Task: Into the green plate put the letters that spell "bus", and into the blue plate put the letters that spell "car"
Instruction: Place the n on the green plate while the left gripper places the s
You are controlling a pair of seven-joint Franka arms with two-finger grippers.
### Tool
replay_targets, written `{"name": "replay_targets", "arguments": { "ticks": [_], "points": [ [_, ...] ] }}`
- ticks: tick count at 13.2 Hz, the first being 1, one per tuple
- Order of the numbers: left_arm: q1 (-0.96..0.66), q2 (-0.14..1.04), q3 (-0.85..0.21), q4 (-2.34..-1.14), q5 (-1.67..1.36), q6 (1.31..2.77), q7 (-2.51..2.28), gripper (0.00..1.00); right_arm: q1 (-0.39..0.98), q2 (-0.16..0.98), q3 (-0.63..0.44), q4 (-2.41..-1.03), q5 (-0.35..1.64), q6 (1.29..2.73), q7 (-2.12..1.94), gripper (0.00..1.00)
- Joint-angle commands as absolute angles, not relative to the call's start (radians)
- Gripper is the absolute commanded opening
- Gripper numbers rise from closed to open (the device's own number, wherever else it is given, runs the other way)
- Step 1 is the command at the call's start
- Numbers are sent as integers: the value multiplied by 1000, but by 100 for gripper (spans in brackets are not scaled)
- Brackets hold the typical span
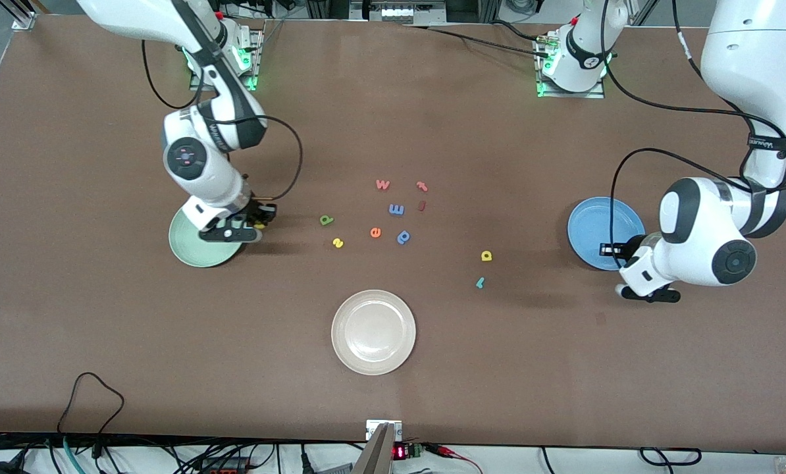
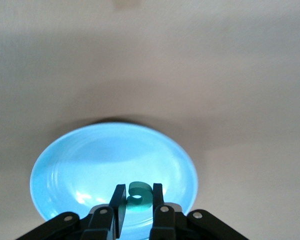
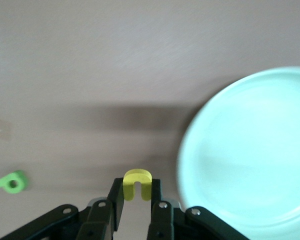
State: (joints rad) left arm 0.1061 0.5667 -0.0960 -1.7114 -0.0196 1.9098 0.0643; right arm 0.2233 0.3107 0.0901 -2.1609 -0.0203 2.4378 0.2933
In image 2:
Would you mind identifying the blue plate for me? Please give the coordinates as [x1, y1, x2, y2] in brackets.
[29, 121, 199, 240]

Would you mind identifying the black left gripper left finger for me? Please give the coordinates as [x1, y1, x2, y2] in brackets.
[14, 184, 128, 240]

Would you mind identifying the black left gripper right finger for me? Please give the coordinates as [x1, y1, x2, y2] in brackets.
[149, 183, 250, 240]

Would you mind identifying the teal foam letter c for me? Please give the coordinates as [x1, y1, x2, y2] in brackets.
[126, 181, 153, 211]

